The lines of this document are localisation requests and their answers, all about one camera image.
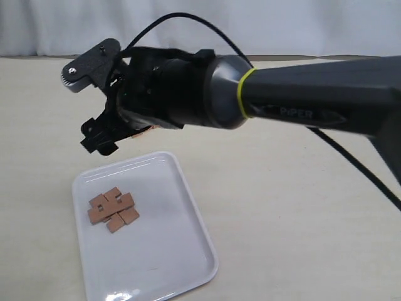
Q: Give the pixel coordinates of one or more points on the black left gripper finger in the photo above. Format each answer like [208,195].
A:
[100,143]

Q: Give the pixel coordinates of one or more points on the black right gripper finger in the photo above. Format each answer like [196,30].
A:
[94,130]

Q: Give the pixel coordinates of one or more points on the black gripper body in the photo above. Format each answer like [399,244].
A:
[117,127]

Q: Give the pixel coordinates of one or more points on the notched wooden piece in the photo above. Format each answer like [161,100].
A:
[98,200]
[123,217]
[142,132]
[102,211]

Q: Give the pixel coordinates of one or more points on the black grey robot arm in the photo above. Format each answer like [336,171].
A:
[170,88]

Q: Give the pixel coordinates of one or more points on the white plastic tray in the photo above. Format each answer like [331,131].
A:
[166,252]

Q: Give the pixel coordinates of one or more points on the white backdrop curtain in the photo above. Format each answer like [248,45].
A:
[305,28]

